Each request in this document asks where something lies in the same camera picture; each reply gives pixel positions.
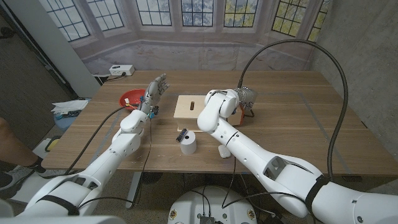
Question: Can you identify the grey table leg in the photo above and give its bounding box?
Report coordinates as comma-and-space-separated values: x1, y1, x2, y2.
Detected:
126, 171, 143, 210

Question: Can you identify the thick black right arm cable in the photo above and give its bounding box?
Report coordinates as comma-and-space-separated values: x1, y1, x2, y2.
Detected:
238, 39, 348, 181

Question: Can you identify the small black clip device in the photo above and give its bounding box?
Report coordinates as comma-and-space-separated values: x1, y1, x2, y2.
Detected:
175, 128, 188, 143

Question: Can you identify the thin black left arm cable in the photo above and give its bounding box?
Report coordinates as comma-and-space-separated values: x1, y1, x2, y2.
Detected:
77, 119, 153, 210

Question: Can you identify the white floor mat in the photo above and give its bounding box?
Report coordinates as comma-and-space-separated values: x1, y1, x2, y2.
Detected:
11, 136, 72, 206

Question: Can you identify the person's bare leg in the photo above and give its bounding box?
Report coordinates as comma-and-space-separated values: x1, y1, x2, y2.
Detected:
0, 116, 47, 174

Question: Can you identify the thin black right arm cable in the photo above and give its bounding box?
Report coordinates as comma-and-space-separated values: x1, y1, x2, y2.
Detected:
221, 157, 308, 210

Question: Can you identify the grey black sneaker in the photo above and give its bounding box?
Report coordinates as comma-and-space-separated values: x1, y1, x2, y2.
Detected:
0, 165, 37, 200
36, 167, 75, 180

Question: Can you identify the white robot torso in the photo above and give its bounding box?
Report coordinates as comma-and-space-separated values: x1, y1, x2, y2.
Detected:
167, 185, 258, 224

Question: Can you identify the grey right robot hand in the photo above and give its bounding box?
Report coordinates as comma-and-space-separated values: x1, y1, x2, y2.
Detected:
234, 86, 258, 116

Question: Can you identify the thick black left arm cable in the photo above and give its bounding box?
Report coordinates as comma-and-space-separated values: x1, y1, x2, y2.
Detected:
63, 105, 139, 177

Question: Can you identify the white earbuds case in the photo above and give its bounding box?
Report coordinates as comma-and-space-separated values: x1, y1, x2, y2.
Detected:
218, 144, 232, 159

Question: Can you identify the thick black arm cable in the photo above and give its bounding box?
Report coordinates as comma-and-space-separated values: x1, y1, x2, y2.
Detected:
63, 105, 139, 177
238, 39, 348, 181

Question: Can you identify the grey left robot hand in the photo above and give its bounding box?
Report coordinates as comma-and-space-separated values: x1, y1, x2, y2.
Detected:
136, 73, 170, 121

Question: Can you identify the blue round stool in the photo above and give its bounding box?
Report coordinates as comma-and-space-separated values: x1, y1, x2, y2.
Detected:
54, 111, 82, 131

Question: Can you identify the wooden slotted drawer base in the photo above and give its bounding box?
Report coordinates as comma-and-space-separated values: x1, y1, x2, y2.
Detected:
173, 95, 208, 133

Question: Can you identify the red bowl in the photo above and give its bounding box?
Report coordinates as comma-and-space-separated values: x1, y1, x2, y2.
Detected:
119, 88, 147, 111

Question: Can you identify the stack of white papers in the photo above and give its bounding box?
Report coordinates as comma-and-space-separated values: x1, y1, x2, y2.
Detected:
51, 99, 90, 114

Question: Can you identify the white cylinder roll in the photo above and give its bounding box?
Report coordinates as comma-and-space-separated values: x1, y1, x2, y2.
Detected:
180, 130, 197, 156

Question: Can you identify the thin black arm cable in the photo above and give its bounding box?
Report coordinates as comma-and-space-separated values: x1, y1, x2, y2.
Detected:
221, 157, 308, 210
77, 119, 153, 210

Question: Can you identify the white power strip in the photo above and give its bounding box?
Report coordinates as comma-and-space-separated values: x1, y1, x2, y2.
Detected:
109, 64, 136, 77

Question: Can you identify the printed window backdrop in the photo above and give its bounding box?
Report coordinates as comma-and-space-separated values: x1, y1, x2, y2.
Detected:
39, 0, 333, 75

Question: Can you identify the yellow black floor object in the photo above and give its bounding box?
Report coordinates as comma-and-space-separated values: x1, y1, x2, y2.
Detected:
45, 135, 62, 153

